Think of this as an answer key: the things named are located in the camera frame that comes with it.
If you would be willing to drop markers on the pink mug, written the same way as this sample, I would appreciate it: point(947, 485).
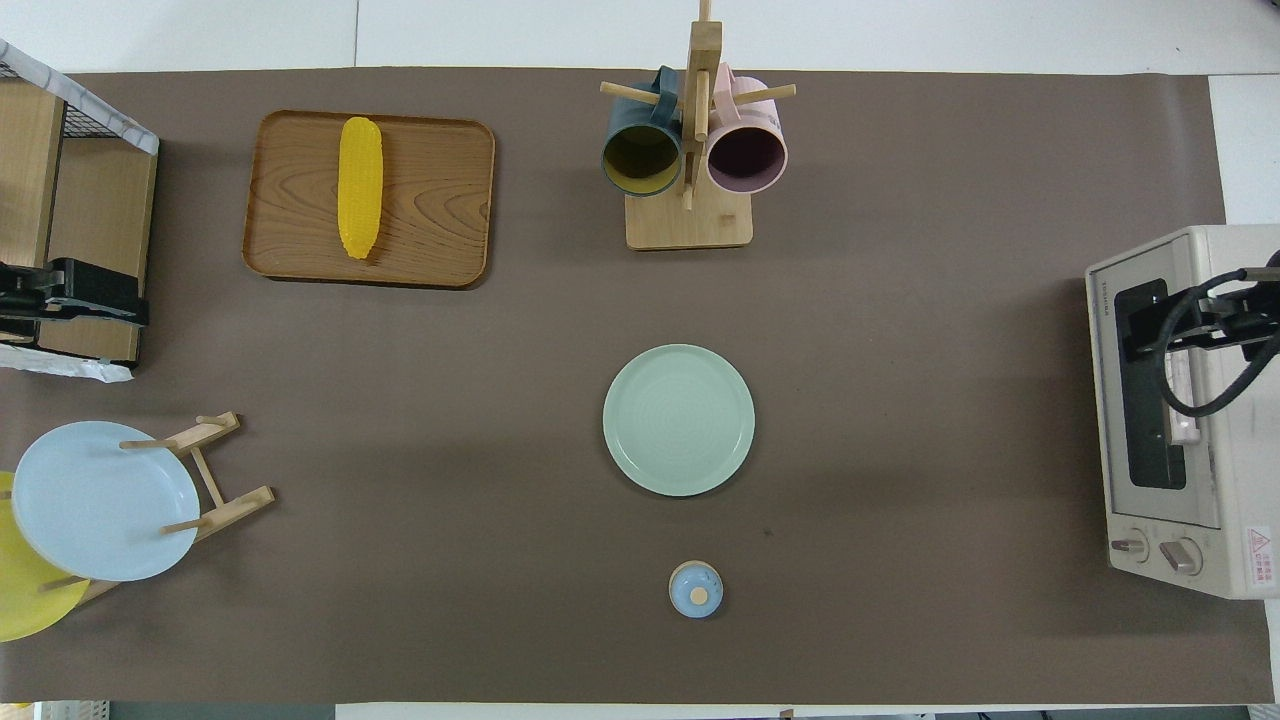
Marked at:
point(747, 160)

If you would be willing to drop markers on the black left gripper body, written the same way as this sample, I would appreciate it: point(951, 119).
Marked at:
point(80, 285)

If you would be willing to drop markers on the white toaster oven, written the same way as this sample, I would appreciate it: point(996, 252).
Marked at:
point(1230, 480)

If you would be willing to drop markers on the wooden plate rack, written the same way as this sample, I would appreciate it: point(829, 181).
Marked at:
point(235, 505)

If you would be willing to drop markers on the yellow corn cob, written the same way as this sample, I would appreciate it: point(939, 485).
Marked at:
point(360, 190)

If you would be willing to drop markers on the yellow plate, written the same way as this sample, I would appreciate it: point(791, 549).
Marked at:
point(20, 600)

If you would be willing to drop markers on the white checked cloth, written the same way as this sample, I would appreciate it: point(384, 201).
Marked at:
point(70, 366)

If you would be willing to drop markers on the brown table mat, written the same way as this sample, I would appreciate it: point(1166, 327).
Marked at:
point(450, 400)

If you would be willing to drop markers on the wooden serving tray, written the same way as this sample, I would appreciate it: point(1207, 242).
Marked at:
point(430, 210)

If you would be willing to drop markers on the light blue plate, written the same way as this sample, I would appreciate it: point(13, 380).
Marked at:
point(100, 500)

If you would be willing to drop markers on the pale green plate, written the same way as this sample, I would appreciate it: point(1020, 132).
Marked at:
point(679, 420)

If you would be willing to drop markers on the wooden mug tree stand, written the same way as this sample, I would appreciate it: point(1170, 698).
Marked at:
point(690, 225)

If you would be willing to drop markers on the small blue lidded jar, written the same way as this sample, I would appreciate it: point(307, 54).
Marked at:
point(695, 590)

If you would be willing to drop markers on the dark teal mug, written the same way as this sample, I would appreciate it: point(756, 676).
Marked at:
point(640, 160)

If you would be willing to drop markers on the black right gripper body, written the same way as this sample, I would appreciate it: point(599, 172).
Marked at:
point(1245, 325)

